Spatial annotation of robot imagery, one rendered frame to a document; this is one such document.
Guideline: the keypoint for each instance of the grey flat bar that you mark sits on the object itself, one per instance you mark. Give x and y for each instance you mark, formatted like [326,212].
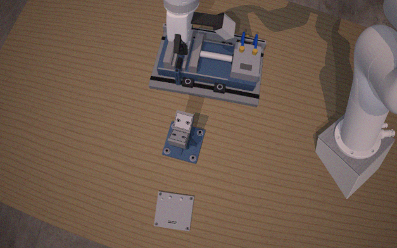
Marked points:
[185,62]

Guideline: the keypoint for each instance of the grey long narrow bar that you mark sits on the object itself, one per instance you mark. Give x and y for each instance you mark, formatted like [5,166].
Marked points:
[174,61]

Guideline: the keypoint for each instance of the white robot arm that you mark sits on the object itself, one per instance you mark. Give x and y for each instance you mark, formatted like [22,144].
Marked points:
[374,89]

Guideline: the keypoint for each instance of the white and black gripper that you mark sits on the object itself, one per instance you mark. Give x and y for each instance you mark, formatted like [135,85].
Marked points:
[178,29]

